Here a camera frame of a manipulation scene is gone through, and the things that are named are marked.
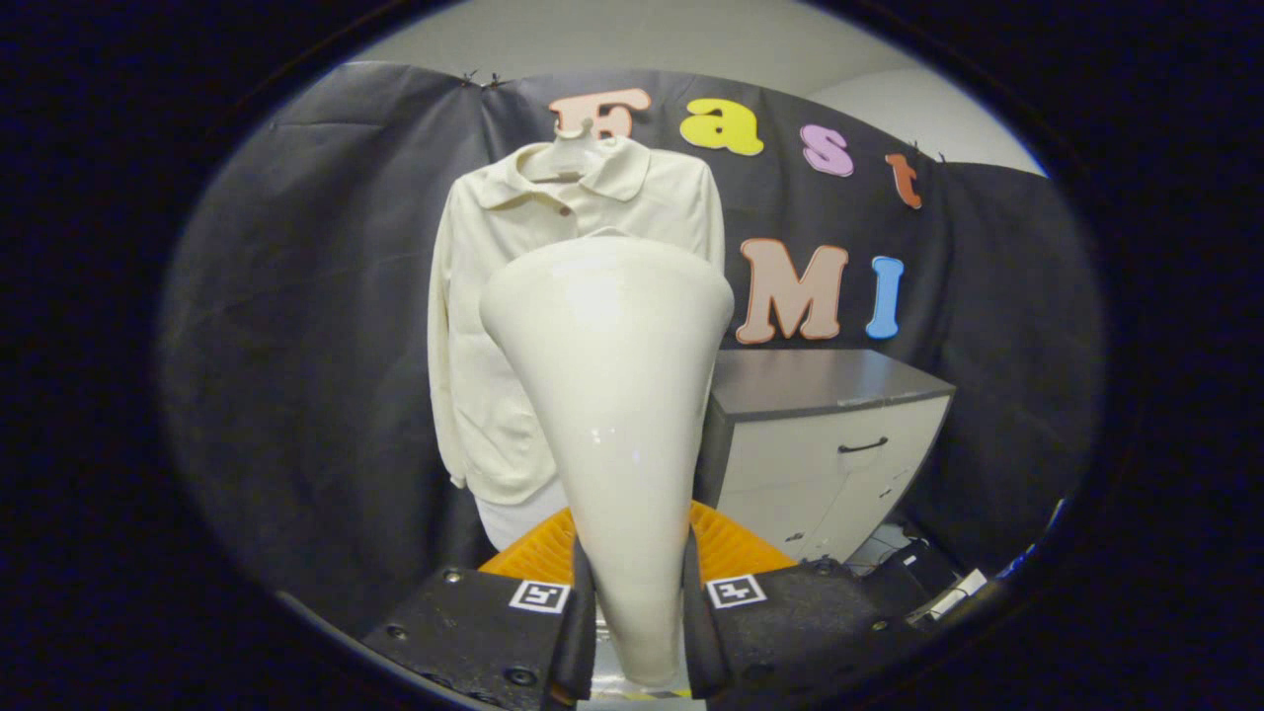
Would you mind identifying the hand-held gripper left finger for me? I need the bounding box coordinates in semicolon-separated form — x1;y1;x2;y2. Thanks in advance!
360;507;598;707

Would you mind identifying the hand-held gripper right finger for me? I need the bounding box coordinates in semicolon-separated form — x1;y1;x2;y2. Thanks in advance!
681;501;929;702

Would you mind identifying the white garment steamer head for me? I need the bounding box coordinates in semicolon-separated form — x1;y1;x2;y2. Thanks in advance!
479;235;737;692

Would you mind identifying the cream button-up shirt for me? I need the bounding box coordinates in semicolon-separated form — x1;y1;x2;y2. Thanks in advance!
427;136;727;507

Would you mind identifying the white hanging cloth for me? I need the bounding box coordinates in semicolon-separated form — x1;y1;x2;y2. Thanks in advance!
474;479;576;552

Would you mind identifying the black box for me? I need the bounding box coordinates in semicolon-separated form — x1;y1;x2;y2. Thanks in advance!
869;538;964;613

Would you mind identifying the white power strip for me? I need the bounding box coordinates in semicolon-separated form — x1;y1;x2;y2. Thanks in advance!
908;569;988;624

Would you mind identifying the grey top white cabinet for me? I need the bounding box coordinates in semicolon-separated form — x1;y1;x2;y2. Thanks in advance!
696;349;957;564

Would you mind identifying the black backdrop cloth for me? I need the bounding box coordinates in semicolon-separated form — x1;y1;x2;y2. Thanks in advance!
158;61;1102;633

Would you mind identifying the cream plastic hanger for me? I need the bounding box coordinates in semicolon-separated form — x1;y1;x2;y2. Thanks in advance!
518;118;619;185

